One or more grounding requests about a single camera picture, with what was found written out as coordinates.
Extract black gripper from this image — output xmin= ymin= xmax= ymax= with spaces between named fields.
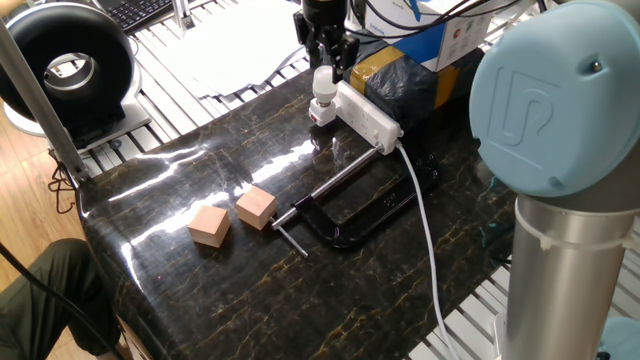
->
xmin=292 ymin=0 xmax=361 ymax=85

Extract white light bulb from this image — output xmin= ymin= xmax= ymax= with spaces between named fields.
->
xmin=312 ymin=64 xmax=341 ymax=105

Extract white bulb holder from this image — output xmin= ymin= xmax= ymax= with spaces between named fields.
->
xmin=308 ymin=97 xmax=339 ymax=127

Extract white power strip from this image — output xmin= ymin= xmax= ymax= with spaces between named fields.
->
xmin=333 ymin=79 xmax=405 ymax=156

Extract black plastic wrapped package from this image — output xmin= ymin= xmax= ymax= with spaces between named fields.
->
xmin=344 ymin=29 xmax=494 ymax=131

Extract white paper sheets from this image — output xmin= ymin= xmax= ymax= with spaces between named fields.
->
xmin=144 ymin=7 xmax=309 ymax=99

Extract white blue cardboard box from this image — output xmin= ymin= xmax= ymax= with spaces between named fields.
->
xmin=364 ymin=0 xmax=494 ymax=74

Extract wooden cube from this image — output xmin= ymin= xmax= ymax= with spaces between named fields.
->
xmin=187 ymin=204 xmax=232 ymax=249
xmin=234 ymin=185 xmax=279 ymax=231

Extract black C-clamp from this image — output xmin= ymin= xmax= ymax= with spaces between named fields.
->
xmin=270 ymin=142 xmax=441 ymax=259

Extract black keyboard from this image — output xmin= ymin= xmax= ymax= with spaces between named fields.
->
xmin=97 ymin=0 xmax=174 ymax=35

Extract dark trousered person leg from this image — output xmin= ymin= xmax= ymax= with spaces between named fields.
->
xmin=0 ymin=238 xmax=121 ymax=360

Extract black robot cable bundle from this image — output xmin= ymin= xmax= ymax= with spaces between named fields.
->
xmin=344 ymin=0 xmax=521 ymax=41

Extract aluminium frame post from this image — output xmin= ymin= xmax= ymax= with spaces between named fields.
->
xmin=172 ymin=0 xmax=196 ymax=31
xmin=0 ymin=19 xmax=91 ymax=184

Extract white power strip cable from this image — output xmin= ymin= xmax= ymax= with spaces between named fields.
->
xmin=394 ymin=142 xmax=464 ymax=360

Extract black round duct fan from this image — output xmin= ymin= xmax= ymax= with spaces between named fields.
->
xmin=0 ymin=2 xmax=154 ymax=154

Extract tangled dark cable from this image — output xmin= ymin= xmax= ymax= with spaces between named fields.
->
xmin=47 ymin=149 xmax=77 ymax=215

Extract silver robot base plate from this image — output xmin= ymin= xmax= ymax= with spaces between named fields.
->
xmin=492 ymin=312 xmax=506 ymax=360

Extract thin black cable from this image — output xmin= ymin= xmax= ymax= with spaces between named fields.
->
xmin=0 ymin=242 xmax=126 ymax=360

